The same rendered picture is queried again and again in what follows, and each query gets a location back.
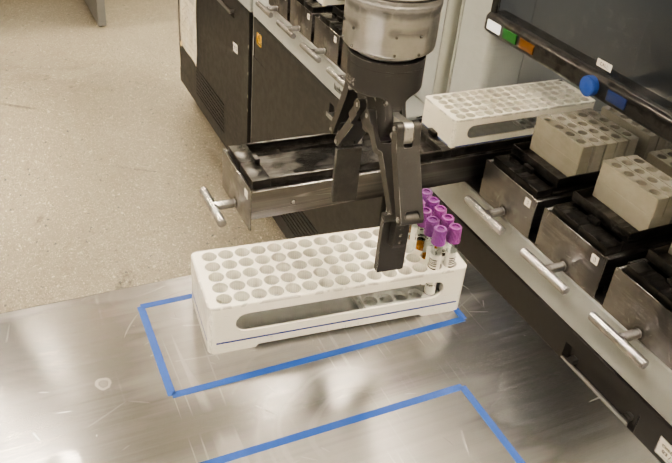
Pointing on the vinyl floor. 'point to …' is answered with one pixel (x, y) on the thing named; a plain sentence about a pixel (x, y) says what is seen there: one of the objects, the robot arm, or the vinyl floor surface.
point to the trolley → (294, 388)
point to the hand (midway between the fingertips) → (365, 223)
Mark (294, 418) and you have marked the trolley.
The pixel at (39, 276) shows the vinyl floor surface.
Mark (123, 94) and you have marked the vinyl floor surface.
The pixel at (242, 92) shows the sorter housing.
